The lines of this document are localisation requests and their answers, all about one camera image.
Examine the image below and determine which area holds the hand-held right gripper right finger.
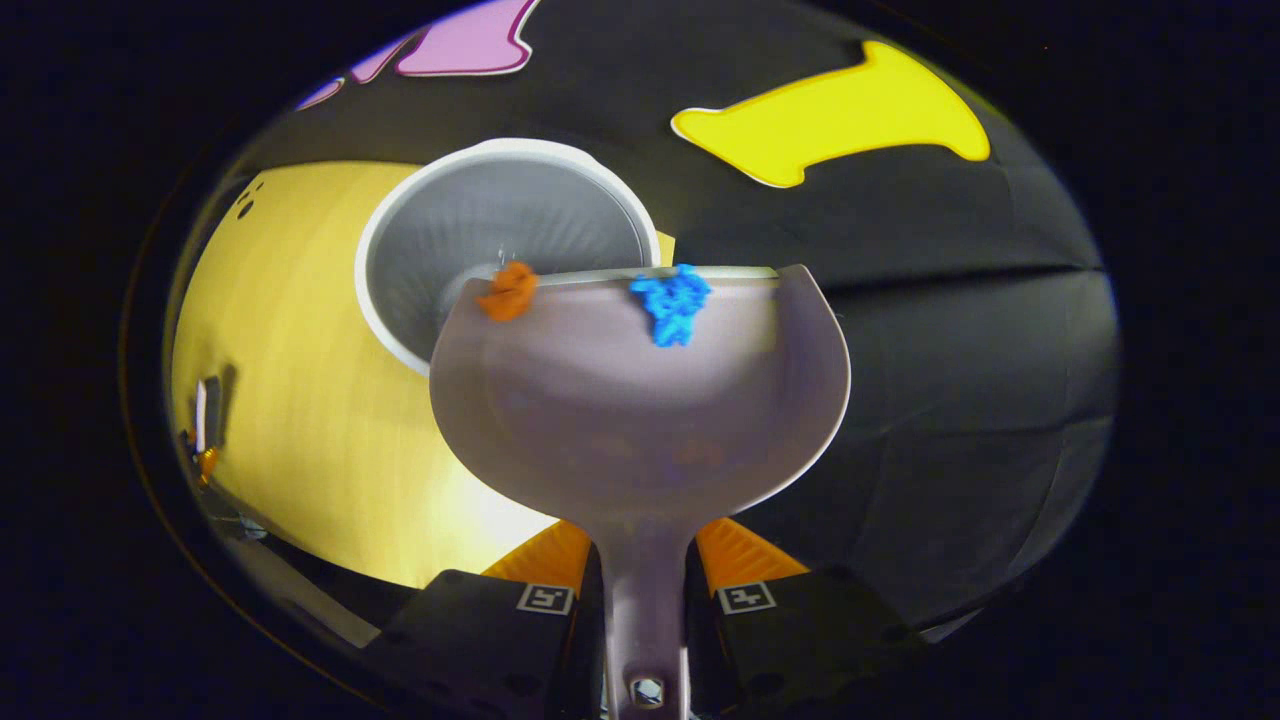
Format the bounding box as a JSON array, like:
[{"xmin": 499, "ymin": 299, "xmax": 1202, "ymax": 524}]
[{"xmin": 685, "ymin": 516, "xmax": 923, "ymax": 720}]

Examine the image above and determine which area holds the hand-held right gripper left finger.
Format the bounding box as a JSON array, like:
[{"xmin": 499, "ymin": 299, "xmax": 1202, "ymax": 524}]
[{"xmin": 375, "ymin": 518, "xmax": 607, "ymax": 720}]

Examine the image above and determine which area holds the lilac plastic dustpan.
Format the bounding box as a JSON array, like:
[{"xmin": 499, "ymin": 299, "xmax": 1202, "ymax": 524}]
[{"xmin": 428, "ymin": 263, "xmax": 853, "ymax": 720}]

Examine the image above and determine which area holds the orange paper trash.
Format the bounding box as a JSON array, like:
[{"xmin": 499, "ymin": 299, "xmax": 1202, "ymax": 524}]
[{"xmin": 477, "ymin": 262, "xmax": 539, "ymax": 323}]

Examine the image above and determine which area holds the blue paper trash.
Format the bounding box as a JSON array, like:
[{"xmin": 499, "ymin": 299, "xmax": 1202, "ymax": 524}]
[{"xmin": 629, "ymin": 264, "xmax": 713, "ymax": 349}]

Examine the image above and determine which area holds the white ribbed garbage bin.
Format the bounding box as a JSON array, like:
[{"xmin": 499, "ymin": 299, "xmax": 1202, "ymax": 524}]
[{"xmin": 354, "ymin": 138, "xmax": 663, "ymax": 377}]

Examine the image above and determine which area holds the black backdrop cloth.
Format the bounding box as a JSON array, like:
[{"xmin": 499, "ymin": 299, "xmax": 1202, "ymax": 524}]
[{"xmin": 240, "ymin": 0, "xmax": 1121, "ymax": 641}]

